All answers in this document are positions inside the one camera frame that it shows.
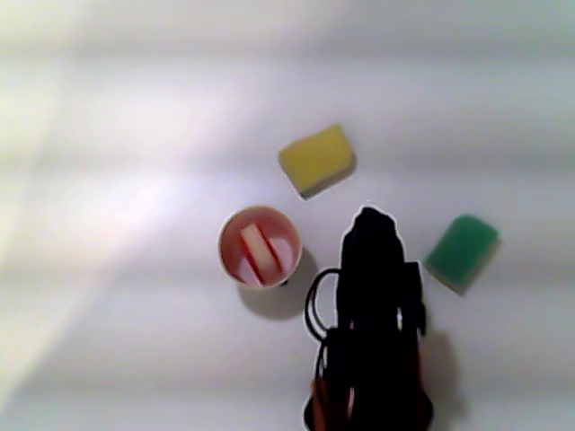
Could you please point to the red and white sponge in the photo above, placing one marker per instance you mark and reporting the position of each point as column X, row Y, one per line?
column 260, row 253

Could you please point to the green and white sponge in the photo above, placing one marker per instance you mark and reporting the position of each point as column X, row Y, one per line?
column 460, row 251

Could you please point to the yellow and white sponge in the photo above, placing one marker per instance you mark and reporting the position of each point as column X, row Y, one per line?
column 316, row 159

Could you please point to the white paper cup green sleeve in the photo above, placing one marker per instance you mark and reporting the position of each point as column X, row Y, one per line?
column 229, row 265

